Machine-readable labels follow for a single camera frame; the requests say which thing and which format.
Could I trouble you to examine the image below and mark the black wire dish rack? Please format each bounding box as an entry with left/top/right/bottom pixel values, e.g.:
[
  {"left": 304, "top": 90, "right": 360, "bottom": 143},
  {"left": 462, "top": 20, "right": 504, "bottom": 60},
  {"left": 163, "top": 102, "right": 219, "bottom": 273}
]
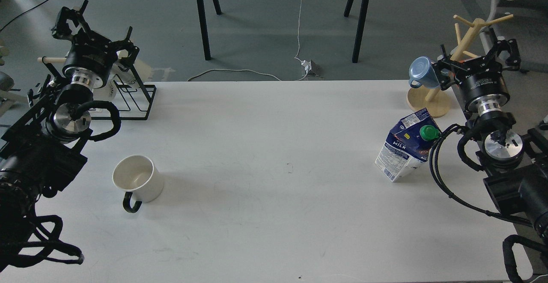
[{"left": 110, "top": 59, "right": 157, "bottom": 120}]

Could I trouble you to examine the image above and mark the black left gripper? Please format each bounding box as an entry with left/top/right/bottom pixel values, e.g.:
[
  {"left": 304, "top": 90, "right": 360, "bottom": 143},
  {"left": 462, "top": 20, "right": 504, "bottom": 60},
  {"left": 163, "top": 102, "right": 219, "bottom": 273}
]
[{"left": 51, "top": 0, "right": 140, "bottom": 89}]

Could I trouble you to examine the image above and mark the black table leg right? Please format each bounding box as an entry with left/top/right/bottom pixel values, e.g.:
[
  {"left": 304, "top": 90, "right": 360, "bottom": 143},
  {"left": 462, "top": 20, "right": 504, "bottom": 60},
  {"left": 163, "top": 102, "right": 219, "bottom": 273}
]
[{"left": 344, "top": 0, "right": 370, "bottom": 64}]

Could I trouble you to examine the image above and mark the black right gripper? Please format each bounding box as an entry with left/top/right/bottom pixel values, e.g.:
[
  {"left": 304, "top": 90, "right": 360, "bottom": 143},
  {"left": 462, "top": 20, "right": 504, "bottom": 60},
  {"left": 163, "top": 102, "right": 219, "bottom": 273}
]
[{"left": 432, "top": 29, "right": 522, "bottom": 111}]

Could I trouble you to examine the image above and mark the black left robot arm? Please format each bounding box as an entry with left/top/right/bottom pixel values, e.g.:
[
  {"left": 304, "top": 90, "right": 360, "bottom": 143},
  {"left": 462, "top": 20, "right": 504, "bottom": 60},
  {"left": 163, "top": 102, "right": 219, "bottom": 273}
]
[{"left": 0, "top": 0, "right": 139, "bottom": 269}]

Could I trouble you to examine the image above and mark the blue mug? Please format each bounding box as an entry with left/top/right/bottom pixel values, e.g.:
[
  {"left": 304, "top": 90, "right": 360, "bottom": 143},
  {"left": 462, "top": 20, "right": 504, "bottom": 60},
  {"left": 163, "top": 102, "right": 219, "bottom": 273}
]
[{"left": 408, "top": 56, "right": 440, "bottom": 89}]

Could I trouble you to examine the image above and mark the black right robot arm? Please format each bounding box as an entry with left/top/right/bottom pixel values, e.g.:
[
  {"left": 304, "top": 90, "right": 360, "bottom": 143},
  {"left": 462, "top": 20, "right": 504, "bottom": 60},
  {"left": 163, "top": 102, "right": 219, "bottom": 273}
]
[{"left": 429, "top": 29, "right": 548, "bottom": 283}]

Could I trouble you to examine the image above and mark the black table leg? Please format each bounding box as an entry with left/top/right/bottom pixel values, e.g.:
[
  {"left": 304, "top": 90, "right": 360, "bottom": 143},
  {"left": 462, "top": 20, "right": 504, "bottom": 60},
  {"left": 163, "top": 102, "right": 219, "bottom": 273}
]
[
  {"left": 193, "top": 0, "right": 222, "bottom": 61},
  {"left": 344, "top": 0, "right": 370, "bottom": 64}
]

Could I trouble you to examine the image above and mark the blue white milk carton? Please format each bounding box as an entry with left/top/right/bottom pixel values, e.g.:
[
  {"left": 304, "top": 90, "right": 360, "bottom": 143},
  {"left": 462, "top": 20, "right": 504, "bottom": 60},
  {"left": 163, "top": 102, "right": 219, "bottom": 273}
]
[{"left": 375, "top": 109, "right": 441, "bottom": 183}]

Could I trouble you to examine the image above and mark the wooden mug tree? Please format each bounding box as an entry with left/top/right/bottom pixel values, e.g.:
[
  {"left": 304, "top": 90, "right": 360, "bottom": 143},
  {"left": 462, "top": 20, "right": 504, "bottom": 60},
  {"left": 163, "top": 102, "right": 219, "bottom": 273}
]
[{"left": 406, "top": 14, "right": 514, "bottom": 118}]

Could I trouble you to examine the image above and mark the white mug black handle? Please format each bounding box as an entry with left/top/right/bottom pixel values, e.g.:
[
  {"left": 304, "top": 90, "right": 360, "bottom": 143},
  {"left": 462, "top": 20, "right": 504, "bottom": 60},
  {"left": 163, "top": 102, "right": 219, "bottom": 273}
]
[{"left": 112, "top": 155, "right": 165, "bottom": 213}]

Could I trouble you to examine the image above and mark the white floor cable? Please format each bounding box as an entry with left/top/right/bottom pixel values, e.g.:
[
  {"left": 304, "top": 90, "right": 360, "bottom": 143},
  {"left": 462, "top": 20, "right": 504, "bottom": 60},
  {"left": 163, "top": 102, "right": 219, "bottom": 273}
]
[{"left": 187, "top": 0, "right": 320, "bottom": 82}]

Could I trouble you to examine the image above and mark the grey office chair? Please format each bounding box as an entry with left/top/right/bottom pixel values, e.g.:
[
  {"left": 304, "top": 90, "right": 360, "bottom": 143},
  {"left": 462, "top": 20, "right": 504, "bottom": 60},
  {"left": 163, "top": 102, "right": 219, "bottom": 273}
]
[{"left": 478, "top": 0, "right": 548, "bottom": 74}]

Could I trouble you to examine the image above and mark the black table leg left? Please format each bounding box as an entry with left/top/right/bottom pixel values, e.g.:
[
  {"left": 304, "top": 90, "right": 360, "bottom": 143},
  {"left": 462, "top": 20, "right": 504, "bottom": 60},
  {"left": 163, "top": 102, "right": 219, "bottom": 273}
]
[{"left": 193, "top": 0, "right": 222, "bottom": 61}]

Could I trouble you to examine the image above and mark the white power plug adapter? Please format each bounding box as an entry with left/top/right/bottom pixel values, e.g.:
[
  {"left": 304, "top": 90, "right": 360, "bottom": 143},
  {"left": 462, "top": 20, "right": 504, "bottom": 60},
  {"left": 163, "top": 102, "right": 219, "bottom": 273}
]
[{"left": 300, "top": 60, "right": 321, "bottom": 77}]

